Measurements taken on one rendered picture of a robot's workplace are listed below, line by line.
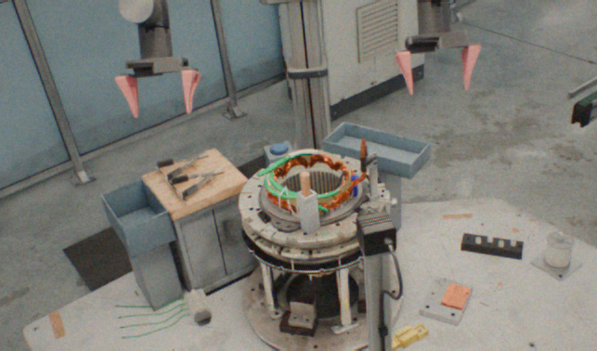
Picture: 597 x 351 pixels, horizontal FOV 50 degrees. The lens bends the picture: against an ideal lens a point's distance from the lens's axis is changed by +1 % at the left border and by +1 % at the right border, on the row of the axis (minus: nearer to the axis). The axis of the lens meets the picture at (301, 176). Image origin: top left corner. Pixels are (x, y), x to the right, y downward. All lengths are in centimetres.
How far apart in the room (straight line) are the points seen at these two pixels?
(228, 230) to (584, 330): 83
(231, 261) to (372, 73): 247
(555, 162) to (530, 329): 205
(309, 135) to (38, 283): 171
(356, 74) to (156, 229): 252
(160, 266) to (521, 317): 85
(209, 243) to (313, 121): 48
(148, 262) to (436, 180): 203
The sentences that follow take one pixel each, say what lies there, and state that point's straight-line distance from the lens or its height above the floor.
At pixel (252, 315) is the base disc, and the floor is 80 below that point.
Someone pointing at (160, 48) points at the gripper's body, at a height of 148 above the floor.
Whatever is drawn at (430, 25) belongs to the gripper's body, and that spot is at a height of 148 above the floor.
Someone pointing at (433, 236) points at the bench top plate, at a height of 78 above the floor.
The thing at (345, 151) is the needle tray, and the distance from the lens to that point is 161.
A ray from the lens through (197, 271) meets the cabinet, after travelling 161.
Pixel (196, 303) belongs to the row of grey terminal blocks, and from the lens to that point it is 159.
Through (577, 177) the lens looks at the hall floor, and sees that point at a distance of 343.
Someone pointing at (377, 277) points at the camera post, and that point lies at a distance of 87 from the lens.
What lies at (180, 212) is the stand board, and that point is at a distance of 148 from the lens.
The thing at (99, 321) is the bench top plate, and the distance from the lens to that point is 169.
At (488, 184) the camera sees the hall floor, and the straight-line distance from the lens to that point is 331.
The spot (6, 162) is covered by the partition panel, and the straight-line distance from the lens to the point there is 359.
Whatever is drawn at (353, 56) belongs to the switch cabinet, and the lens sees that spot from 378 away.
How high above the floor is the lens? 192
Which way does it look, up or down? 34 degrees down
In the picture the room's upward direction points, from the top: 7 degrees counter-clockwise
